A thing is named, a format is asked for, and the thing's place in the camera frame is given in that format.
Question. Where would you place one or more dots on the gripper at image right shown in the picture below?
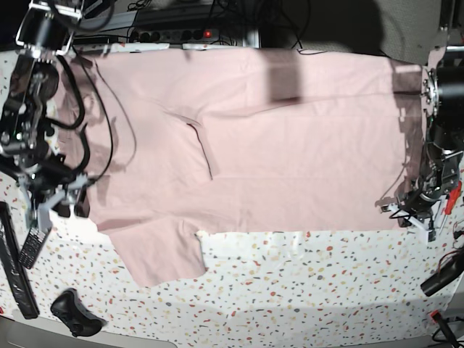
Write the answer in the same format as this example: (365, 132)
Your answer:
(417, 196)

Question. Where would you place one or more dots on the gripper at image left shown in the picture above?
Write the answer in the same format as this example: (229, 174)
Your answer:
(42, 175)

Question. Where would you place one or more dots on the pink T-shirt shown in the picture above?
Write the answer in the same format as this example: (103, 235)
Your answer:
(243, 140)

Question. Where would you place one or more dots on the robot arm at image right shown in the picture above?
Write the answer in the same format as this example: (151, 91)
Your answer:
(442, 93)

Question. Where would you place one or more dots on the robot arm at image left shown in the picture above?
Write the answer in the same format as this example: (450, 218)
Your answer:
(25, 125)

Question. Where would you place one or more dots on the long black bar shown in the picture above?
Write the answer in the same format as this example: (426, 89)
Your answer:
(14, 271)

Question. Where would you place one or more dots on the terrazzo pattern table cover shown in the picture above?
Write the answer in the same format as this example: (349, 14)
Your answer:
(259, 289)

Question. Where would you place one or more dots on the black game controller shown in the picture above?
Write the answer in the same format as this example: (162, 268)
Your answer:
(81, 322)

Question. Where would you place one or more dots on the red and black plug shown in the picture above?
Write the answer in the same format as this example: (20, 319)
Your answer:
(449, 336)

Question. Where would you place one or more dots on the black power strip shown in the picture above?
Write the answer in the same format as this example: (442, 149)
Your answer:
(174, 36)

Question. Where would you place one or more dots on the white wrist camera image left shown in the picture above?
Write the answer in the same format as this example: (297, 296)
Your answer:
(40, 214)

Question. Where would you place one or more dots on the red handled screwdriver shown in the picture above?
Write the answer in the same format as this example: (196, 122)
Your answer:
(451, 201)

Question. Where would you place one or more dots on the black cordless phone handset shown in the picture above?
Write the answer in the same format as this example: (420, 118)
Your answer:
(32, 247)

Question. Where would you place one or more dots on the black cylinder with red wires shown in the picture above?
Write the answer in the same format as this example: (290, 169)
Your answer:
(450, 272)

